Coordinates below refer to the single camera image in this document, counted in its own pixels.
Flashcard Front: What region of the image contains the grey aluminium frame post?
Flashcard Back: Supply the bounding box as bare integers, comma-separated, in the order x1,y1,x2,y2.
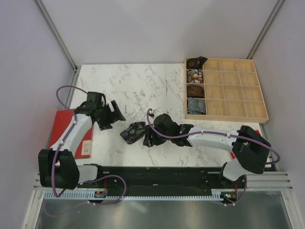
33,0,78,72

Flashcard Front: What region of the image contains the wooden compartment tray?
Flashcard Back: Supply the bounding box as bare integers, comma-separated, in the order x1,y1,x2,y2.
184,57,269,124

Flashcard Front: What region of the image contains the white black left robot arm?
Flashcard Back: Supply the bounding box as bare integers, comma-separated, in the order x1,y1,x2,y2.
38,92,126,189

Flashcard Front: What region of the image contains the red flat box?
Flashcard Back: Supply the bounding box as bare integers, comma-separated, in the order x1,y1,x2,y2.
49,110,93,159

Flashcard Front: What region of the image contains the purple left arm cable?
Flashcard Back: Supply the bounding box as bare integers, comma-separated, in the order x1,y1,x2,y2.
42,85,127,217

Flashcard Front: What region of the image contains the dark blue floral tie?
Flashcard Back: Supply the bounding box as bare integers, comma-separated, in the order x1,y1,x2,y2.
120,122,146,145

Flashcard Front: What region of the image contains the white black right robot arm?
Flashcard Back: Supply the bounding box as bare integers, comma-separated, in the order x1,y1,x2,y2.
143,114,271,188

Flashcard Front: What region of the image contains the grey right frame post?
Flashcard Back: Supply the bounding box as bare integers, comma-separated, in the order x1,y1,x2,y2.
246,0,286,59

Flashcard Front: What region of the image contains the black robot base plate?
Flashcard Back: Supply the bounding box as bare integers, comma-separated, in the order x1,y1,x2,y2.
77,166,245,195

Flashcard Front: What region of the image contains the multicolour patterned rolled tie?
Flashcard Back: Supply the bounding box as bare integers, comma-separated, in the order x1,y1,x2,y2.
186,69,203,83

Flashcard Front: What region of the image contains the black orange rolled tie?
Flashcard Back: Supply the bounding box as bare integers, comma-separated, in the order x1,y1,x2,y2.
186,56,208,70

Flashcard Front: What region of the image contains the white slotted cable duct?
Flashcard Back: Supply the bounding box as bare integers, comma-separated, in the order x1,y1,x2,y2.
43,190,224,201

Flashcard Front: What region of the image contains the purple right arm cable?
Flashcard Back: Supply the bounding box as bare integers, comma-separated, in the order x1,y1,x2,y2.
146,108,281,207

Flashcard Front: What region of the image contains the dark brown rolled tie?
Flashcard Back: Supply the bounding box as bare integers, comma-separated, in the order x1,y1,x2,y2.
186,85,205,98

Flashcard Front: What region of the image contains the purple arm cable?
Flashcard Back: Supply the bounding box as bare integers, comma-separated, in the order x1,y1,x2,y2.
42,85,127,217
146,108,281,207

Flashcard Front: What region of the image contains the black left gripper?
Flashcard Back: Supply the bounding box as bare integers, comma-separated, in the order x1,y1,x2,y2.
96,101,125,131

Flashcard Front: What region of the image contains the grey blue rolled tie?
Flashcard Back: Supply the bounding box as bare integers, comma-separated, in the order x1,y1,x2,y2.
187,97,206,115

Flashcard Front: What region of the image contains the red treehouse children's book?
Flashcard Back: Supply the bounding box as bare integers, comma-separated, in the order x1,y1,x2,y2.
232,125,271,166

